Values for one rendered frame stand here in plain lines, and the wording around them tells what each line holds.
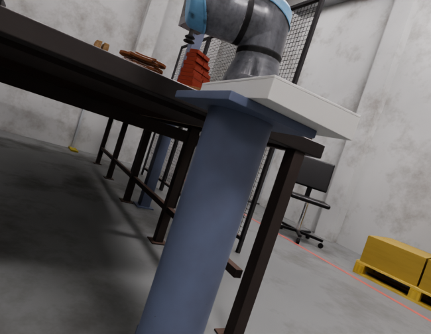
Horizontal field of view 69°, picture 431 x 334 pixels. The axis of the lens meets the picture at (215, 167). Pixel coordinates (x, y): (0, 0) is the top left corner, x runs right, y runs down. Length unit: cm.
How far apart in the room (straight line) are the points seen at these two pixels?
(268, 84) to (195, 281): 48
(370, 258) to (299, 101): 310
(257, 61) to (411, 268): 306
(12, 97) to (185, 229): 546
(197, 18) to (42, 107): 540
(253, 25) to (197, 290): 64
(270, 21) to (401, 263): 308
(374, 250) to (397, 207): 131
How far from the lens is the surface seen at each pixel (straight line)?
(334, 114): 74
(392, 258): 362
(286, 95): 64
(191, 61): 208
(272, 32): 81
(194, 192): 74
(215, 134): 73
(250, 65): 78
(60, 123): 610
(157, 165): 311
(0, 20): 95
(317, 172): 447
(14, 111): 607
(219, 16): 78
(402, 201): 483
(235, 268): 149
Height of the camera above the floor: 74
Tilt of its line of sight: 3 degrees down
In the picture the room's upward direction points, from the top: 18 degrees clockwise
